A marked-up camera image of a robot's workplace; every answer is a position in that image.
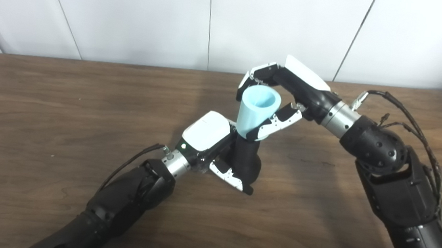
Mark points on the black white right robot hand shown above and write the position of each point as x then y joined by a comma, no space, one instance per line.
306,83

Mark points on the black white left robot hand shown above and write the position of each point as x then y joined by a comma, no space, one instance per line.
206,132

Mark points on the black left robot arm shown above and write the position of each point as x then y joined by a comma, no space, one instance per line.
125,195

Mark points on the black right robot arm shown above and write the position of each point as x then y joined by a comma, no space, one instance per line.
401,190

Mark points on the black flared nozzle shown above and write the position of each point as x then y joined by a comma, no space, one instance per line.
247,163

